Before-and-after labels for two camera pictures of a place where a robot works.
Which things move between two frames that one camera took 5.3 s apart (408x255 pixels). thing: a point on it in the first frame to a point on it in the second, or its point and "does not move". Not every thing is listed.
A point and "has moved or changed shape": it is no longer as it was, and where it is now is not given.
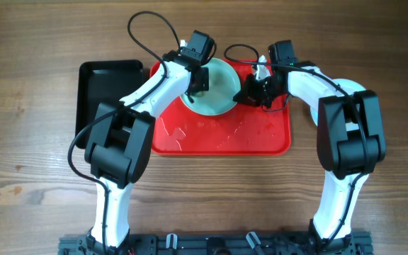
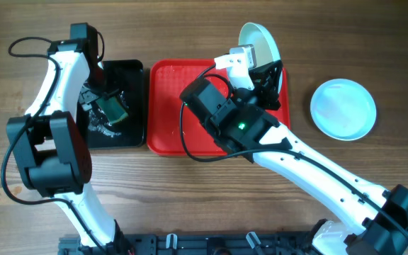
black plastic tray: x=104 y=81 does not move
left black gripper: x=204 y=84 to x=110 y=92
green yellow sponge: x=200 y=93 has moved or changed shape
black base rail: x=221 y=243 does not move
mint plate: x=224 y=82 to x=265 y=49
